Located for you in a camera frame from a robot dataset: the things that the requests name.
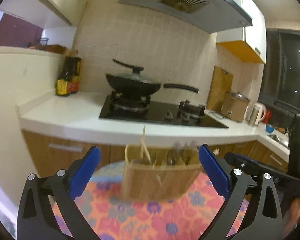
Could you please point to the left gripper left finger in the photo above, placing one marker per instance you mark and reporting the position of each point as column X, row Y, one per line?
column 36, row 219

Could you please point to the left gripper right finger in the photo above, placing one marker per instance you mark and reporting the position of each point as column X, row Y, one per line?
column 263, row 217

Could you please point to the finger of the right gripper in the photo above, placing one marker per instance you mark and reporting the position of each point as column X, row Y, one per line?
column 241, row 161

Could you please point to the clear grey plastic spoon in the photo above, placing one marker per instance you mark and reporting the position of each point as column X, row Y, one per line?
column 174, row 155

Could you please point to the cream chopstick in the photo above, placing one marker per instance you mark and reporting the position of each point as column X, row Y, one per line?
column 144, row 149

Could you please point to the person right hand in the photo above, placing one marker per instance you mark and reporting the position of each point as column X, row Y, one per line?
column 291, row 217

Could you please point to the small blue bowl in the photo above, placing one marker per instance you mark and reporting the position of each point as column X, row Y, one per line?
column 269, row 128

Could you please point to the red container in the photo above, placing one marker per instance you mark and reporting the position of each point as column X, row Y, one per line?
column 267, row 117

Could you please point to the white electric kettle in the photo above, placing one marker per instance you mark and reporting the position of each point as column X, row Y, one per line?
column 257, row 114

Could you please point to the brown rice cooker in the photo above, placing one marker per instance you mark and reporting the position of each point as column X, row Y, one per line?
column 235, row 106

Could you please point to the floral orange tablecloth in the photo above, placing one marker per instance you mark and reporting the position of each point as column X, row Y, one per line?
column 113, row 218

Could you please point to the wooden cutting board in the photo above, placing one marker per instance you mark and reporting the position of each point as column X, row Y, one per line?
column 220, row 84

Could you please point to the beige plastic utensil basket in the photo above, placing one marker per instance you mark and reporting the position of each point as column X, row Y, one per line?
column 157, row 181

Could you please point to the dark window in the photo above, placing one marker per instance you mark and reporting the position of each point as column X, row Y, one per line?
column 280, row 87

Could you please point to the white countertop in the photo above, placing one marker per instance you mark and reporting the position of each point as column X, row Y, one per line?
column 77, row 118

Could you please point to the black gas stove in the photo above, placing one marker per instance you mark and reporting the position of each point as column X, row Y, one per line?
column 156, row 113

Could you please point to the wok lid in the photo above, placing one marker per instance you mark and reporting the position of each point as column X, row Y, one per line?
column 134, row 75

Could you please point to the dark soy sauce bottle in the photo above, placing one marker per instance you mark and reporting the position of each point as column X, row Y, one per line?
column 64, row 81

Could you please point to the range hood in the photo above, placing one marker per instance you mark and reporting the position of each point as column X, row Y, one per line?
column 210, row 15

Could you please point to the red label sauce bottle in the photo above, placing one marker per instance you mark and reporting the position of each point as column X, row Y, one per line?
column 76, row 63

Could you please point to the glass cup on shelf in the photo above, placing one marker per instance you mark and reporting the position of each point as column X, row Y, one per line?
column 43, row 41

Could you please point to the upper wall cabinet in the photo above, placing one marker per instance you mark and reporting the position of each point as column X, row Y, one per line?
column 249, row 44

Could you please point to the black wok with handle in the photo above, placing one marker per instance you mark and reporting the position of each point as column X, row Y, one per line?
column 136, row 89

